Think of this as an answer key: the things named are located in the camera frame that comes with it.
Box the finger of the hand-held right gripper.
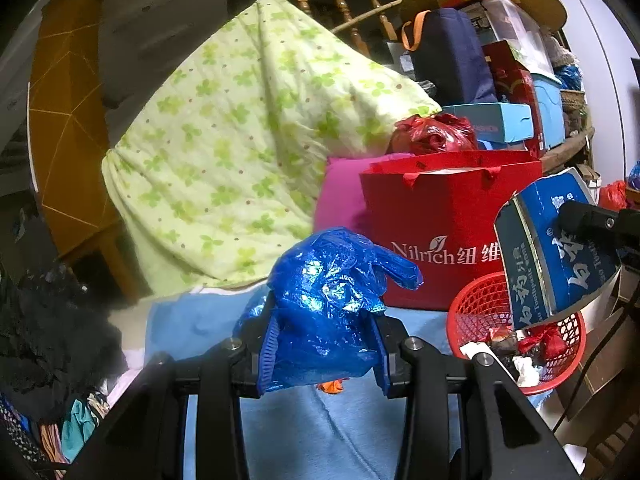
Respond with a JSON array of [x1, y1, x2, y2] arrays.
[[557, 199, 640, 260]]

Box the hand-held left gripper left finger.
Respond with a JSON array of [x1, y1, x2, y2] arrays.
[[65, 290, 283, 480]]

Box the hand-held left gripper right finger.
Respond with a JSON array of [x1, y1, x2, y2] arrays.
[[367, 315, 571, 480]]

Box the blue toothpaste box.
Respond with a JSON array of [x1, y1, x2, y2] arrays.
[[494, 167, 623, 331]]

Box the red mesh basket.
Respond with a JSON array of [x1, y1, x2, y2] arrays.
[[446, 271, 587, 395]]

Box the black plastic bag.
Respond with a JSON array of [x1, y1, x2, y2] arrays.
[[490, 330, 521, 367]]

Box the red plastic bag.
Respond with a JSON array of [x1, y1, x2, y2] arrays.
[[387, 113, 478, 155], [520, 325, 568, 361], [597, 180, 628, 211]]

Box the white tissue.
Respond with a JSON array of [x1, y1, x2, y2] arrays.
[[512, 357, 541, 386]]

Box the red plastic bag on floor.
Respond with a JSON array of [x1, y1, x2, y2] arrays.
[[597, 180, 628, 211]]

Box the wooden shelf board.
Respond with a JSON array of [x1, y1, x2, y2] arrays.
[[540, 127, 596, 171]]

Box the blue towel blanket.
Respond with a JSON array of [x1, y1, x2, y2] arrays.
[[145, 285, 551, 480]]

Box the light blue plastic bin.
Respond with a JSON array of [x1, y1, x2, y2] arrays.
[[530, 72, 568, 151]]

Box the light blue shoebox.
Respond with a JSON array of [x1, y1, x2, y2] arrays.
[[440, 102, 533, 143]]

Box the red gift box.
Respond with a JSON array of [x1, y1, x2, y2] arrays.
[[482, 40, 546, 156]]

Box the red paper bag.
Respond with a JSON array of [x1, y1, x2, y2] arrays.
[[359, 150, 543, 311]]

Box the pink pillow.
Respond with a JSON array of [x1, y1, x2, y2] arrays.
[[312, 156, 396, 246]]

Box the tied red plastic bag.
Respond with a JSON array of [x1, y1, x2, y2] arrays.
[[387, 113, 478, 155]]

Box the teal garment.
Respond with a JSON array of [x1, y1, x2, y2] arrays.
[[60, 397, 108, 461]]

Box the clear plastic storage box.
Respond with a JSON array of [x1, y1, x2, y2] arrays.
[[460, 0, 556, 76]]

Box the black clothing pile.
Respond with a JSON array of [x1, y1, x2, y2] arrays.
[[0, 260, 128, 421]]

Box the green floral quilt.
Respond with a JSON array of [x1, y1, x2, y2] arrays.
[[101, 0, 443, 296]]

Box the round wooden table top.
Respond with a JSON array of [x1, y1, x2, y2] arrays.
[[400, 0, 568, 31]]

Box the brown striped cloth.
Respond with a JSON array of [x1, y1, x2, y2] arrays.
[[37, 422, 68, 463]]

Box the black white dotted garment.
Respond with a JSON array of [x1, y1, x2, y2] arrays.
[[0, 400, 46, 466]]

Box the yellow wooden cabinet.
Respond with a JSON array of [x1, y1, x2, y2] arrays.
[[27, 0, 141, 301]]

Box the wooden railing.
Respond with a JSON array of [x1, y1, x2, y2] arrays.
[[277, 0, 451, 58]]

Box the black cable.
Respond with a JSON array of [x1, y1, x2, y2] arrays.
[[550, 305, 640, 436]]

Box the navy bag orange handles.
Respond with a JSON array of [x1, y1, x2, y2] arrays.
[[400, 7, 498, 106]]

